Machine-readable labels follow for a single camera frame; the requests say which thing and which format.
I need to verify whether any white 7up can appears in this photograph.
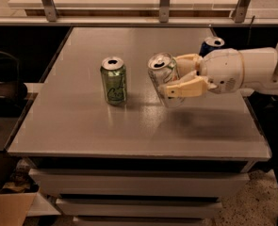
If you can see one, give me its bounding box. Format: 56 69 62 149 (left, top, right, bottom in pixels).
148 53 184 108

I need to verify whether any black cable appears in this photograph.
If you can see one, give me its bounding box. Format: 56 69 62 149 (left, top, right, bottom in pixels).
243 15 256 49

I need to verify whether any right metal bracket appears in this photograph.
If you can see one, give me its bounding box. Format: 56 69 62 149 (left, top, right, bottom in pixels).
231 0 252 23

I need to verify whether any black chair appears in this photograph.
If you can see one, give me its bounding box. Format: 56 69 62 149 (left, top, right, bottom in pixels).
0 51 27 118

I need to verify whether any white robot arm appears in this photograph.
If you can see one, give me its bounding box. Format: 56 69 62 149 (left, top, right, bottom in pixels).
159 43 278 98

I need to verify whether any middle metal bracket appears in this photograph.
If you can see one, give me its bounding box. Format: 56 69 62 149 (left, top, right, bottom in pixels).
158 0 171 23

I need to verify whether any green soda can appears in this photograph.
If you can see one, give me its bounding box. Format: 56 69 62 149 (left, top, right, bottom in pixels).
100 56 127 105

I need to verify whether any left metal bracket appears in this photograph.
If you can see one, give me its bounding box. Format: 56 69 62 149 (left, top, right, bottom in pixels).
41 0 57 22

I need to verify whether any metal bracket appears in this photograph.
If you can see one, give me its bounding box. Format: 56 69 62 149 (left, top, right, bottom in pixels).
41 0 57 22
158 0 171 23
231 0 252 23

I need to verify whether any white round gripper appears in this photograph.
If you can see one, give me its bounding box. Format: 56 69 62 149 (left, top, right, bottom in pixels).
162 49 244 98

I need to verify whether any blue Pepsi can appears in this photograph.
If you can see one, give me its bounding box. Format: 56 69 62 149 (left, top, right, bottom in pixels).
199 37 225 57

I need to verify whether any cardboard box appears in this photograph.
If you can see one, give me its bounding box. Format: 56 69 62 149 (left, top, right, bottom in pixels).
0 190 38 226

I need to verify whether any grey drawer cabinet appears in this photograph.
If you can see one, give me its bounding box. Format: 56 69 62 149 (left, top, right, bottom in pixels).
9 27 270 226

